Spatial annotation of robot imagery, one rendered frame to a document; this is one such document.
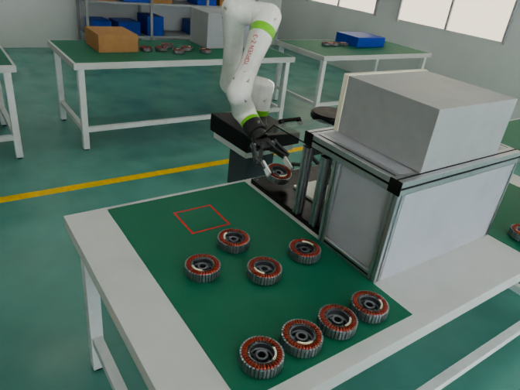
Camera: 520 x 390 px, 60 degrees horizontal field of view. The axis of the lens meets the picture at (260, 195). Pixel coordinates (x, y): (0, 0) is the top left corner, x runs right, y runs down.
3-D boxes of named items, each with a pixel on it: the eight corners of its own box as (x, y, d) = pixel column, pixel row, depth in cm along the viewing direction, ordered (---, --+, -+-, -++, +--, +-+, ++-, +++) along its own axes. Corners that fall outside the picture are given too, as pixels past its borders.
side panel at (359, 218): (317, 239, 165) (333, 159, 150) (323, 237, 167) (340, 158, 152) (373, 283, 146) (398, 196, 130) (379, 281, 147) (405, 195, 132)
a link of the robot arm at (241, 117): (250, 102, 213) (230, 113, 212) (246, 87, 201) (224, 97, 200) (264, 124, 207) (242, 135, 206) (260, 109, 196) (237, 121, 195)
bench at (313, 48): (268, 99, 584) (275, 39, 549) (369, 90, 686) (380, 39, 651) (313, 122, 521) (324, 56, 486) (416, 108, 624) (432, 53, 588)
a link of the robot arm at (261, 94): (244, 105, 251) (250, 72, 242) (271, 112, 249) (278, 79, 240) (237, 111, 239) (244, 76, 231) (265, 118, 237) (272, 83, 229)
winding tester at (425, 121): (333, 129, 163) (343, 73, 153) (409, 118, 187) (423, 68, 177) (419, 173, 136) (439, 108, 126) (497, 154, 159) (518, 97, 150)
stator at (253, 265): (259, 260, 150) (261, 251, 148) (287, 275, 144) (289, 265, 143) (238, 275, 141) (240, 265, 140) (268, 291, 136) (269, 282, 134)
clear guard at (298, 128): (264, 133, 183) (265, 119, 180) (309, 127, 196) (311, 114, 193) (316, 165, 160) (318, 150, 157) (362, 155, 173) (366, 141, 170)
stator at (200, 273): (199, 257, 147) (199, 248, 146) (227, 270, 143) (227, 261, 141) (176, 274, 139) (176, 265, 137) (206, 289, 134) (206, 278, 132)
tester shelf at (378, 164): (303, 141, 161) (305, 130, 159) (422, 123, 198) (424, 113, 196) (398, 196, 130) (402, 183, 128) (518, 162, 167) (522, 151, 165)
